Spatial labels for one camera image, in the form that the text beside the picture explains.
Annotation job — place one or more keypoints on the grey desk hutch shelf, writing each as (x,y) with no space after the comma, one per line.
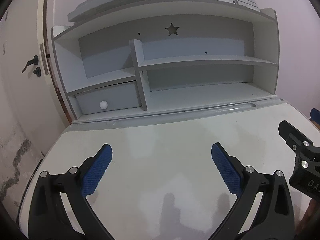
(185,55)

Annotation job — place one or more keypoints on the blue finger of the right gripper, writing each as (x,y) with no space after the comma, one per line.
(292,136)

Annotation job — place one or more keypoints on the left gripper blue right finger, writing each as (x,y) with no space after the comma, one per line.
(274,218)

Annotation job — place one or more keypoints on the black door handle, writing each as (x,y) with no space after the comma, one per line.
(35,61)

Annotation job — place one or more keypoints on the grey drawer with white knob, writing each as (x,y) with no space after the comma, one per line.
(109,98)

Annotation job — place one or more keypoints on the white door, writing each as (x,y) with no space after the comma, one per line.
(31,115)

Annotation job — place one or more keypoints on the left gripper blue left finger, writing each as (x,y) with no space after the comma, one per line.
(47,215)

